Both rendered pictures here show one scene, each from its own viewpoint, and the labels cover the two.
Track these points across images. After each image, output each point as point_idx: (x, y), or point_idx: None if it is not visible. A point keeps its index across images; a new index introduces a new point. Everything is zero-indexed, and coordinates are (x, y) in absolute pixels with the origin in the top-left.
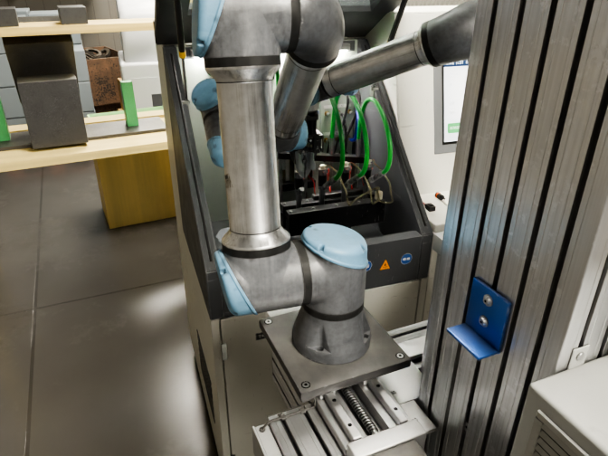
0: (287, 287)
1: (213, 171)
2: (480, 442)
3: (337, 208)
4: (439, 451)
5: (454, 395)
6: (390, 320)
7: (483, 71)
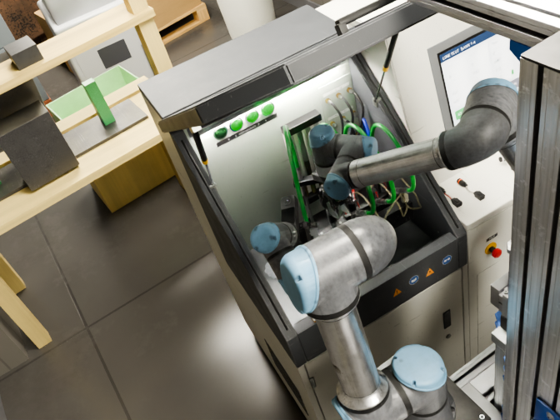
0: (396, 417)
1: (242, 211)
2: None
3: None
4: None
5: None
6: (442, 305)
7: (522, 292)
